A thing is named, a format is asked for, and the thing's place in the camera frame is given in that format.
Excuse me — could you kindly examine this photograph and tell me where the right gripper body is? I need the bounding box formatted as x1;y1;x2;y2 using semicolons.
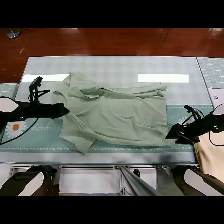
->
165;123;196;145

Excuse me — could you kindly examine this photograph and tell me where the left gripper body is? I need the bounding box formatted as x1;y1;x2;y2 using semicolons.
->
42;102;71;120

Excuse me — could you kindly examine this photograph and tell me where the beige garment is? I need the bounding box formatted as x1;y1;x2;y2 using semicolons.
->
194;133;224;184

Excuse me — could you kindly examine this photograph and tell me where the pale green shirt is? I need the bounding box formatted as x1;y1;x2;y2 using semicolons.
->
53;71;169;156

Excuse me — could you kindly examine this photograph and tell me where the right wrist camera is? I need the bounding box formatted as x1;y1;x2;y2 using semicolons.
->
183;104;205;125

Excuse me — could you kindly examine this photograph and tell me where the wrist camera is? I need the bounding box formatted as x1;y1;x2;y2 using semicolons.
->
28;76;51;104
183;104;205;125

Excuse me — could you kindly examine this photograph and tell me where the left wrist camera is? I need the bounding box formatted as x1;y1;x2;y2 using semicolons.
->
28;76;51;104

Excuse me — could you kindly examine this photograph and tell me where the black cable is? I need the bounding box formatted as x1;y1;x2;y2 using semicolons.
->
0;116;39;146

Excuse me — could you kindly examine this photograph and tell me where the silver frame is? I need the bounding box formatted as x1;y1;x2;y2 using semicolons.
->
9;161;198;197

